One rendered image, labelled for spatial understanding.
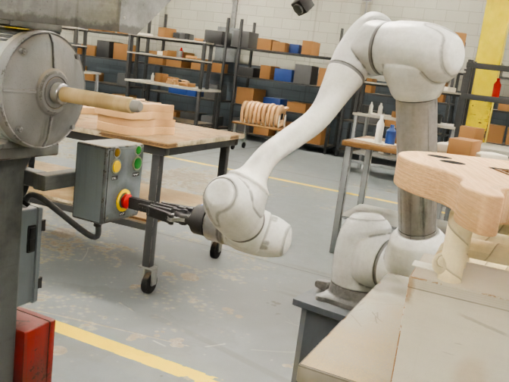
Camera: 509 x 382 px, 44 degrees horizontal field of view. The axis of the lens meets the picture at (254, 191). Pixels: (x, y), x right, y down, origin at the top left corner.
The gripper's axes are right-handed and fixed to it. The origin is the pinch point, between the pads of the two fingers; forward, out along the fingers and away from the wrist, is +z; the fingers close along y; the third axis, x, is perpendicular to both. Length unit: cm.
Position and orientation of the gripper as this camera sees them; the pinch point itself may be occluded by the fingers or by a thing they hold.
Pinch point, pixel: (141, 205)
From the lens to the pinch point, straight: 164.4
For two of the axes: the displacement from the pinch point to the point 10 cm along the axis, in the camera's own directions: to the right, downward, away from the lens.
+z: -9.0, -1.9, 3.9
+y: 4.2, -1.3, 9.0
